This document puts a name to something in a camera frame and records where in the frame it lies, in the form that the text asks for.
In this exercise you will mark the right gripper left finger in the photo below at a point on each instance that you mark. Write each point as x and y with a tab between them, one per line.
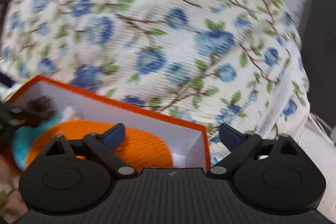
103	146

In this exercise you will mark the floral sofa cover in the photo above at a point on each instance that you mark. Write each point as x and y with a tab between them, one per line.
204	61

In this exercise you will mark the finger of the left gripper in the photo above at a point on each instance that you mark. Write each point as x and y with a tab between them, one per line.
12	118

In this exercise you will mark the grey sparkly scrunchie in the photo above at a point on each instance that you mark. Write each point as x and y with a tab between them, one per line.
38	111

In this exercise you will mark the white embossed armrest cover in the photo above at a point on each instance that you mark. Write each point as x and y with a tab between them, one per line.
314	138

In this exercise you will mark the orange cardboard box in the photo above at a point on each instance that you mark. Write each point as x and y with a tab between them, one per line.
186	140

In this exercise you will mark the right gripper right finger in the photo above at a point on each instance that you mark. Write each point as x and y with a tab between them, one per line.
241	147

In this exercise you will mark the orange honeycomb mat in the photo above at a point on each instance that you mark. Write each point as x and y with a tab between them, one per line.
140	149

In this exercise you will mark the white pink plush toy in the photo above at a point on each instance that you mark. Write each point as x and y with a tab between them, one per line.
70	114

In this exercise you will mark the teal wet wipes pack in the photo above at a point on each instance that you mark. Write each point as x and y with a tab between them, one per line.
25	136

